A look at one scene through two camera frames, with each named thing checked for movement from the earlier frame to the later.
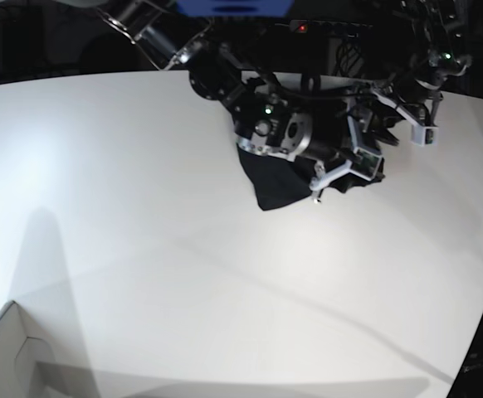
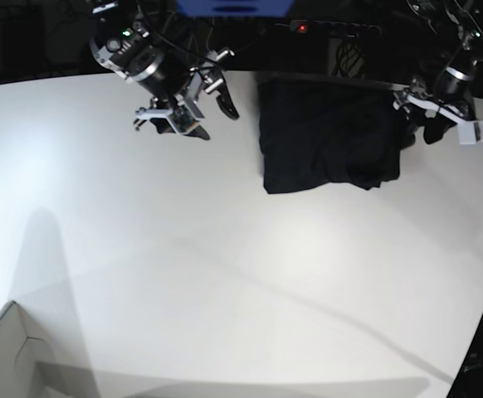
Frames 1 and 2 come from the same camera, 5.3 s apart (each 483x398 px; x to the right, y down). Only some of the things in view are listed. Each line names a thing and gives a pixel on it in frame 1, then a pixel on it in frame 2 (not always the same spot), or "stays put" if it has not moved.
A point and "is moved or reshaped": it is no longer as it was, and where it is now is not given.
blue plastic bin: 235,8 stays put
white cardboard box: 7,358 stays put
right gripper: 421,133 to 470,131
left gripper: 362,162 to 181,111
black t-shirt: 281,182 is moved or reshaped
